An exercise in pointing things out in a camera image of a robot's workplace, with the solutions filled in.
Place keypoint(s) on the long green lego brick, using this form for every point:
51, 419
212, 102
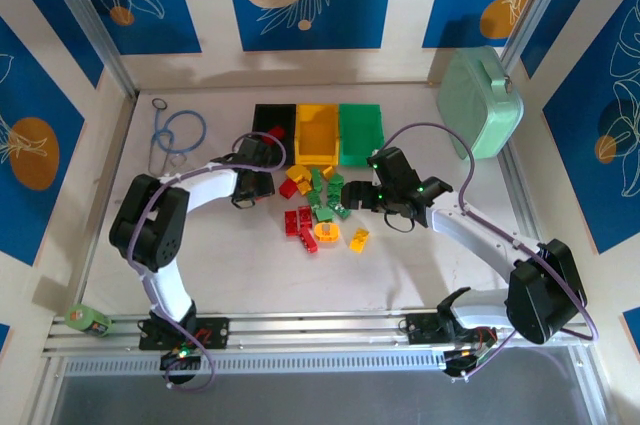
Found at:
316, 179

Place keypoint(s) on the orange round lego piece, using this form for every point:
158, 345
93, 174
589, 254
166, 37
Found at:
318, 234

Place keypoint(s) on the green plastic bin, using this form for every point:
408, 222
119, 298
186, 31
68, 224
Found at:
357, 130

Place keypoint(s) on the long red lego brick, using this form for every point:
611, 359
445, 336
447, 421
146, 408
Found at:
309, 241

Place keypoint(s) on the black plastic bin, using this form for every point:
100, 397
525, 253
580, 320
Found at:
265, 115

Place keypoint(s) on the yellow plastic bin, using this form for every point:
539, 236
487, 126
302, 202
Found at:
315, 130

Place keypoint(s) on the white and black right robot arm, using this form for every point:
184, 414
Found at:
545, 295

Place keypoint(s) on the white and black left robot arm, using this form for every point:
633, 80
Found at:
155, 225

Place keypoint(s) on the blue stethoscope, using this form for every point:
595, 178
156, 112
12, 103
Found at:
167, 136

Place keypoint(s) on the mint green carry case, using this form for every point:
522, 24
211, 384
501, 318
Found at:
475, 105

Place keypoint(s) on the green cylinder with label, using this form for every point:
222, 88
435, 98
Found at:
87, 321

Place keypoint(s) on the aluminium side rail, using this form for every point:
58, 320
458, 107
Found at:
121, 145
515, 170

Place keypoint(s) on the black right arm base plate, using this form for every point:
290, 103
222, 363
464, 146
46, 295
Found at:
422, 330

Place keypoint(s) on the aluminium mounting rail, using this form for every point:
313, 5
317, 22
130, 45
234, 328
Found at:
325, 330

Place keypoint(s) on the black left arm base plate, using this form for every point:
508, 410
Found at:
217, 332

